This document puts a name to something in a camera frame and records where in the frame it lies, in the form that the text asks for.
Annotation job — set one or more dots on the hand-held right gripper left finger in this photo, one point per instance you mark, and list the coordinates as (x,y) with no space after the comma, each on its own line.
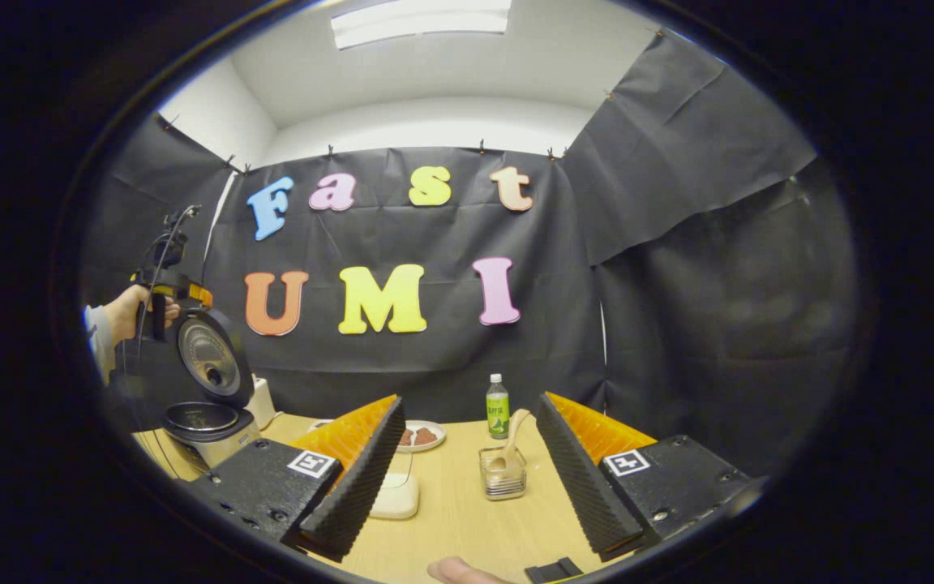
(353,491)

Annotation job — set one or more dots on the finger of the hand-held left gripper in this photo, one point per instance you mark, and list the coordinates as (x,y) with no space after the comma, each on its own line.
(199,296)

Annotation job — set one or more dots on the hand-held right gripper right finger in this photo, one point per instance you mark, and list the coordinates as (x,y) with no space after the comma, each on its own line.
(580,478)

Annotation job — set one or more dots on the dark grey rice cooker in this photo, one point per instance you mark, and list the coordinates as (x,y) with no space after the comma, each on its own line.
(207,357)

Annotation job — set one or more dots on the wooden spoon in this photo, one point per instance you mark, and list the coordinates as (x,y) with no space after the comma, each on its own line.
(518,422)

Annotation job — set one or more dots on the small black block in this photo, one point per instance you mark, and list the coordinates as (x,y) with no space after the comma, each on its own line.
(552,570)

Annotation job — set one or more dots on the white oval plate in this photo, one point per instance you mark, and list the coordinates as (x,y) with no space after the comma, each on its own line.
(439,434)

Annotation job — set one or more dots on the green label drink bottle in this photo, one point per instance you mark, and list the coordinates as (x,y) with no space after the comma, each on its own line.
(498,410)

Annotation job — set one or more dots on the black backdrop cloth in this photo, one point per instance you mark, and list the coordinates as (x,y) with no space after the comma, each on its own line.
(402,235)

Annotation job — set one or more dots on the long ceiling light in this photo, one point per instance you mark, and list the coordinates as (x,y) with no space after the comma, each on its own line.
(418,20)

